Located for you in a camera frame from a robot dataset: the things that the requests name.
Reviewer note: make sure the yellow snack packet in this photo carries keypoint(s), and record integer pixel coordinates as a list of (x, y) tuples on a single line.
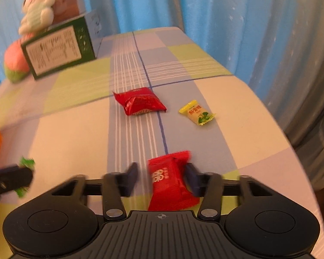
[(195, 112)]

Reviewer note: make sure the red snack packet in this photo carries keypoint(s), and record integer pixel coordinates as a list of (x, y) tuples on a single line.
[(167, 188), (140, 101)]

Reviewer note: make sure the white plush bunny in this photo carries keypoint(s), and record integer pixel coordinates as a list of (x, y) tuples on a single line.
[(35, 13)]

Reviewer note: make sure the blue starry curtain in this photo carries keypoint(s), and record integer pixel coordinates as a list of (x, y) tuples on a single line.
[(232, 19)]

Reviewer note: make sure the brown printed box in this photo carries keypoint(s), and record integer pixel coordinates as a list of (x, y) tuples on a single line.
[(67, 2)]

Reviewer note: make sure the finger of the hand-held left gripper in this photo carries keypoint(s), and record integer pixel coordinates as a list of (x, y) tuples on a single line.
[(13, 178)]

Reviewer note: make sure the green cardboard box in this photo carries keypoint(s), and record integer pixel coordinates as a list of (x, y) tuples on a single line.
[(56, 48)]

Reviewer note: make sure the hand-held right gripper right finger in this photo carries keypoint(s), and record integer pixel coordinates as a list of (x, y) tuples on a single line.
[(194, 180)]

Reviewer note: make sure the green candy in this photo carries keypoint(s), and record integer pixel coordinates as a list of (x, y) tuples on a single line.
[(27, 163)]

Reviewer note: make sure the checked tablecloth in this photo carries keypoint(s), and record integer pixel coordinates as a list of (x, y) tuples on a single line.
[(232, 129)]

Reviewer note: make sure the pink and green plush toy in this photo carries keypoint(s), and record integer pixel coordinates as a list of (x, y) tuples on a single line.
[(13, 59)]

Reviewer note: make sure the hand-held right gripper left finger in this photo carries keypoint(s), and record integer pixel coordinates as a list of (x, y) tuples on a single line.
[(132, 178)]

